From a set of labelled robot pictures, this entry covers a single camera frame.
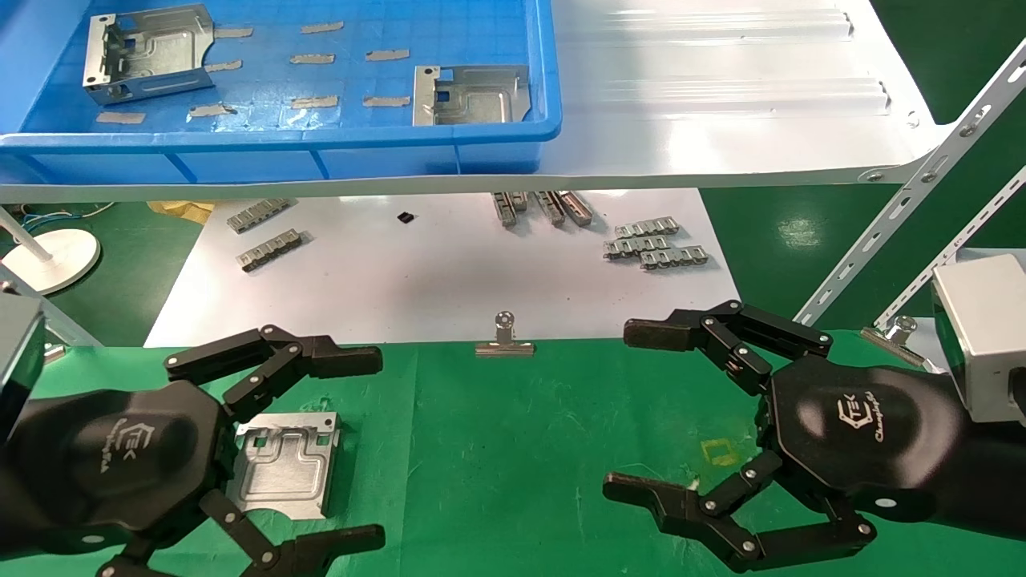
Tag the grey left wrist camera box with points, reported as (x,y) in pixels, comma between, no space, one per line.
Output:
(16,361)

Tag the yellow plastic bag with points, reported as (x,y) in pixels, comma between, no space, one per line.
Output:
(180,210)

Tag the blue plastic bin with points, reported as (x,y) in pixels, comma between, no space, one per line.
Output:
(401,152)

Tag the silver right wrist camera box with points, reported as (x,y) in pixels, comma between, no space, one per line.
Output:
(982,336)

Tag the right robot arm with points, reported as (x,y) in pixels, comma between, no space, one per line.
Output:
(994,473)

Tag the grey tape strip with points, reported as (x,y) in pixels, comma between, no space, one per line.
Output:
(120,117)
(210,110)
(387,54)
(321,27)
(385,101)
(232,33)
(312,58)
(223,66)
(313,102)

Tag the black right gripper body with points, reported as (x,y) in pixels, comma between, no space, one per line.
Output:
(858,433)

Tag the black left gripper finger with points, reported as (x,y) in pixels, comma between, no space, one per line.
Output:
(321,549)
(280,357)

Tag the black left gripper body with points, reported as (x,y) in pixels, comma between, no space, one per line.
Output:
(120,457)

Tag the dark grey metal bar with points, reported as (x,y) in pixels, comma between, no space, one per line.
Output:
(575,207)
(503,210)
(521,200)
(550,208)

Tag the green table cloth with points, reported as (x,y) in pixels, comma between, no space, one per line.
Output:
(497,481)

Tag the silver ribbed metal strip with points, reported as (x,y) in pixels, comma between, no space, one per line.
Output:
(636,244)
(268,248)
(258,214)
(673,256)
(646,227)

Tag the silver sheet metal bracket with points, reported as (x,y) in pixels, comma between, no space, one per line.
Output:
(160,56)
(473,100)
(280,473)

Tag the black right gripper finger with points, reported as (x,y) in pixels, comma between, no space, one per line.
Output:
(713,517)
(729,332)

